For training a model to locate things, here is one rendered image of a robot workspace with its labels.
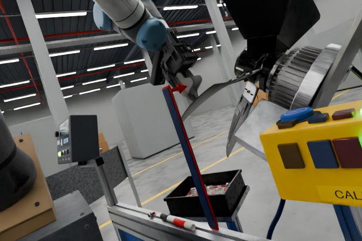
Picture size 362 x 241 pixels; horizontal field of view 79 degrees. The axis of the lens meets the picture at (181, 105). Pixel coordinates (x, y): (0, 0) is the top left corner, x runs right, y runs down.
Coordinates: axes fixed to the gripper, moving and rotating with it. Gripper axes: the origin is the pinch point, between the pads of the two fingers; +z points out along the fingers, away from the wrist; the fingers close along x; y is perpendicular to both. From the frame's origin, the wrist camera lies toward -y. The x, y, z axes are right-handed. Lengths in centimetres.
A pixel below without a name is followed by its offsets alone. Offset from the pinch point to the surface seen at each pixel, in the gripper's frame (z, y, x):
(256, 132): 16.8, 3.5, 11.8
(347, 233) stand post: 59, -2, 30
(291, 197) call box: 23.8, 23.2, -19.5
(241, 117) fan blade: 10.4, -8.3, 26.4
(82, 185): -16, -189, 11
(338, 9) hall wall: -223, -85, 1302
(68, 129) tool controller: -21, -49, -19
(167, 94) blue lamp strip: -0.6, 6.7, -13.6
